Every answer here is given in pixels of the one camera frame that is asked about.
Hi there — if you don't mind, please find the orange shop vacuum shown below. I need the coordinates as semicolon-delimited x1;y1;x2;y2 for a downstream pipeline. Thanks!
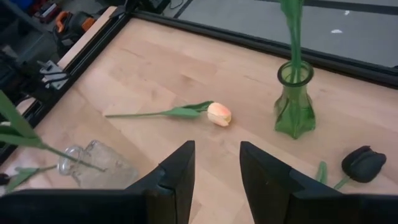
51;10;98;52

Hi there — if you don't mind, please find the peach artificial tulip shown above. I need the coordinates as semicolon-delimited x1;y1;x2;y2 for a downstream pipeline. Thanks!
104;100;233;128

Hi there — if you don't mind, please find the green glass vase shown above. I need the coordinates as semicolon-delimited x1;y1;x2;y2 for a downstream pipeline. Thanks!
273;60;317;140

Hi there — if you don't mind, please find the black aluminium rig frame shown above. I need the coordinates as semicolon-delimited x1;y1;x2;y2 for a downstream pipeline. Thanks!
0;6;398;166

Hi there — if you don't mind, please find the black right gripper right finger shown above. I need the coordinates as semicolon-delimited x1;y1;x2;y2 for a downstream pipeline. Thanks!
239;141;398;224

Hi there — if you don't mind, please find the clear cut-glass vase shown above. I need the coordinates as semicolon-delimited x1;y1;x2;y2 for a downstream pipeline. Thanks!
57;139;139;190

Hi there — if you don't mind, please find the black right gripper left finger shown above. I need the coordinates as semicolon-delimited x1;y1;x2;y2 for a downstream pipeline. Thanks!
0;140;196;224

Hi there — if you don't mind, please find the black artificial tulip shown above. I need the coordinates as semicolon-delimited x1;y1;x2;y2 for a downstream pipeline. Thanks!
315;145;387;190
0;89;106;172

